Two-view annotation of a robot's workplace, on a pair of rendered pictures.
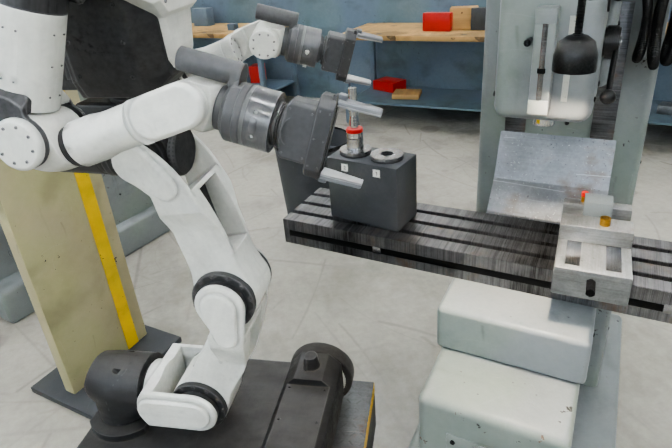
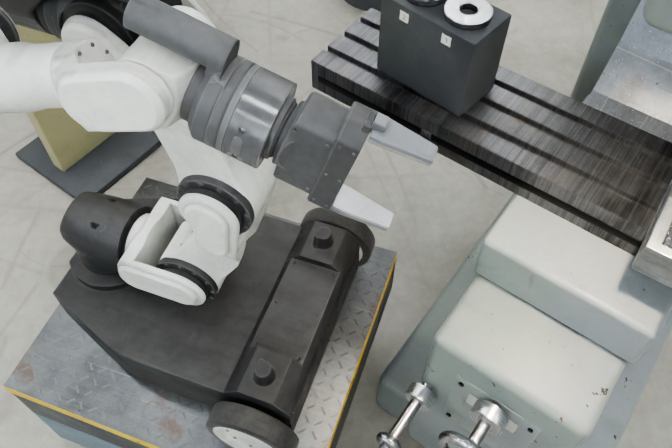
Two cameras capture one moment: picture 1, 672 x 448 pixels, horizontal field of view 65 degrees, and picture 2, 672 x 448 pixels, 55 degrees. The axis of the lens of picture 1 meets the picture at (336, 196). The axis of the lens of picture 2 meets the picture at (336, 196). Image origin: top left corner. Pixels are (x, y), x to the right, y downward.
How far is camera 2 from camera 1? 38 cm
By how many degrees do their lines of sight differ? 28
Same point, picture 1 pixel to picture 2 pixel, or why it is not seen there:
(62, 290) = not seen: hidden behind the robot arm
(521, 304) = (590, 257)
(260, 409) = (257, 282)
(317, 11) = not seen: outside the picture
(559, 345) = (618, 324)
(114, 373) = (92, 227)
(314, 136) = (327, 171)
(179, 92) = (127, 89)
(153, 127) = (93, 118)
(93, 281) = not seen: hidden behind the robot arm
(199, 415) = (185, 295)
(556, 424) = (582, 408)
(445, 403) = (462, 352)
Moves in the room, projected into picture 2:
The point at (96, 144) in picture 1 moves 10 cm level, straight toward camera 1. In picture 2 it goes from (19, 102) to (21, 176)
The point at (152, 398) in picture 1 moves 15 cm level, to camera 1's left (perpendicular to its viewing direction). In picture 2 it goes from (134, 267) to (66, 259)
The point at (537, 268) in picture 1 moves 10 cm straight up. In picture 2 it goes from (627, 221) to (648, 187)
